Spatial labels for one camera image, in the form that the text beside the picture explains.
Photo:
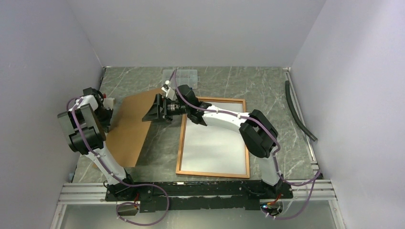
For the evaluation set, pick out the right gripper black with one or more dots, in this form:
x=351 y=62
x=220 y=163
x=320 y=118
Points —
x=154 y=112

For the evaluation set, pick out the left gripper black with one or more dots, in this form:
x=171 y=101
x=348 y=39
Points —
x=106 y=124

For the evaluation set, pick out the brown backing board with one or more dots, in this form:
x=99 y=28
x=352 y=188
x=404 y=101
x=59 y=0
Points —
x=128 y=132

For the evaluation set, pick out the wooden picture frame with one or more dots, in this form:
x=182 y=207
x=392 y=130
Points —
x=212 y=172

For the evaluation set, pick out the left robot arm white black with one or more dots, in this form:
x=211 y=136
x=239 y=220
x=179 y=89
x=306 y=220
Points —
x=85 y=126

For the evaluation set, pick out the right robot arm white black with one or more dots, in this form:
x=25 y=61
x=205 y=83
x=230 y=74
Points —
x=258 y=134

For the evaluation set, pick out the clear plastic organizer box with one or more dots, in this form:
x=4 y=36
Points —
x=183 y=76

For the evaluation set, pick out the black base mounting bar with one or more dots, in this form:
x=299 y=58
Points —
x=196 y=195

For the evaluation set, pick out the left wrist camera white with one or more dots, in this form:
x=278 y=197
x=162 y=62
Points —
x=108 y=102

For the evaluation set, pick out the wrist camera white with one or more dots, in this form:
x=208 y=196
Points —
x=169 y=93
x=108 y=102

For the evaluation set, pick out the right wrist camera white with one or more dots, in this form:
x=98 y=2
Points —
x=169 y=93

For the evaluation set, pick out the aluminium extrusion rail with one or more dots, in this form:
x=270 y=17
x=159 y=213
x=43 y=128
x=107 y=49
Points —
x=83 y=194

